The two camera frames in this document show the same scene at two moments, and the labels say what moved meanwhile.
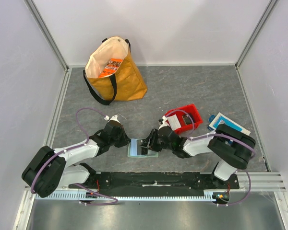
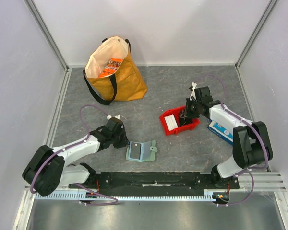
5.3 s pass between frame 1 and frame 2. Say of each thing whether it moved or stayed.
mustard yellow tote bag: stayed
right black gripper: moved
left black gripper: stayed
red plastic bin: stayed
